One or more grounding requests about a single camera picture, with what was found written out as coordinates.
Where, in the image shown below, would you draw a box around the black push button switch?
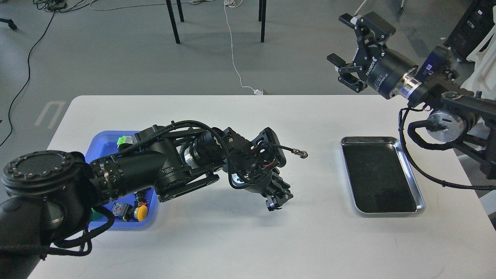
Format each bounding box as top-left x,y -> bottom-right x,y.
134,190 -> 148,208

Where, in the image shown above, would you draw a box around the black equipment case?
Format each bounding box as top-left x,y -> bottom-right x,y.
444,0 -> 495,62

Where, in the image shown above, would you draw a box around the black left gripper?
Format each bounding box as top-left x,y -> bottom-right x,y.
248,170 -> 294,212

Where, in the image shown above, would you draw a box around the white power cable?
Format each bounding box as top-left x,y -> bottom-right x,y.
223,0 -> 264,96

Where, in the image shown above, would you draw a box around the white office chair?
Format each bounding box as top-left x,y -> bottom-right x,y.
461,26 -> 496,98

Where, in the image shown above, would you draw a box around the black floor cable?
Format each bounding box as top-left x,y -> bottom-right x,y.
0,0 -> 66,148

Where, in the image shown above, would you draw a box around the green mushroom push button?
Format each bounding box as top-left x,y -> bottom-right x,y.
91,208 -> 107,221

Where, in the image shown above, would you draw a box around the blue plastic tray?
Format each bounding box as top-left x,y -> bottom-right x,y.
84,131 -> 159,231

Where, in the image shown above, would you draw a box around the green terminal push button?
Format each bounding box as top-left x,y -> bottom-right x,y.
117,136 -> 133,152

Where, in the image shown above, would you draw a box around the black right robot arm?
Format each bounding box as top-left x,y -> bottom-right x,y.
327,11 -> 495,191

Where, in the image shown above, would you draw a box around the black table legs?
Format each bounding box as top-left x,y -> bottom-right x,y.
165,0 -> 267,44

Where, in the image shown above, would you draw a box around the silver metal tray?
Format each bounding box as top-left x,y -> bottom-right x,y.
341,136 -> 425,217

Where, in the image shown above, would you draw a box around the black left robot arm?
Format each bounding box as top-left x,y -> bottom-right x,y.
1,120 -> 308,279

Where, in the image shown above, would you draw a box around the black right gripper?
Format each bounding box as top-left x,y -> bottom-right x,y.
327,11 -> 419,100

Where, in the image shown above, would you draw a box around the yellow push button switch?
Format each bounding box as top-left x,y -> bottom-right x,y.
110,202 -> 148,222

